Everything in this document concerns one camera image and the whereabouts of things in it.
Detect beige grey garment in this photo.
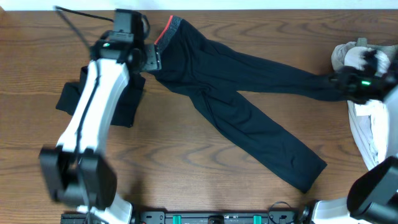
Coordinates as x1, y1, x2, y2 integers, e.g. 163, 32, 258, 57
331, 38, 397, 76

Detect dark navy leggings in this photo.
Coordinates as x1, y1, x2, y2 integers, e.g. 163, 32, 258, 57
154, 16, 343, 192

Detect white crumpled garment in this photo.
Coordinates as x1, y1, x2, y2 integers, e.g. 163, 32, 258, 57
344, 47, 391, 170

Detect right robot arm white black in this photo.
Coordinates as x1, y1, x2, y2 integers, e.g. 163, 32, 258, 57
303, 50, 397, 224

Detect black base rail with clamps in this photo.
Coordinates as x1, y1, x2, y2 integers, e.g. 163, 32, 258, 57
60, 201, 312, 224

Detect folded black polo shirt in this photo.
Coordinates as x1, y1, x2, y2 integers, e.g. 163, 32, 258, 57
55, 66, 146, 128

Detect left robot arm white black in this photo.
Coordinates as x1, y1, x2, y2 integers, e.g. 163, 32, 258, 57
39, 40, 162, 223

